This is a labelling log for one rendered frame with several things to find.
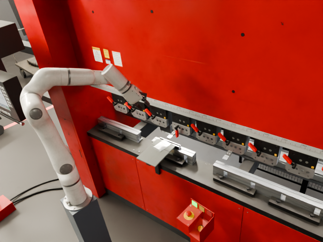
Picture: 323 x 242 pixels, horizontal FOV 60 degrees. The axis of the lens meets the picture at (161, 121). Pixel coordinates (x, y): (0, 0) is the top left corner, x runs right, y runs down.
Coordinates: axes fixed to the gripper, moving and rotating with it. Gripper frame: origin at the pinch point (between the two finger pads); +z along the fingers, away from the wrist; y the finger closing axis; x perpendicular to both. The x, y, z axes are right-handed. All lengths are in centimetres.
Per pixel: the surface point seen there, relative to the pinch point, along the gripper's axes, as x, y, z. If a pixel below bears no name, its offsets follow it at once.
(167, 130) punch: -26, 19, 43
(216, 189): 13, -2, 80
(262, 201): 21, -28, 95
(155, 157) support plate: -6, 30, 47
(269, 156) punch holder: 12, -47, 65
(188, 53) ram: -20.8, -34.6, -5.1
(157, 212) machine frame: -6, 82, 112
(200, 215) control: 28, 12, 82
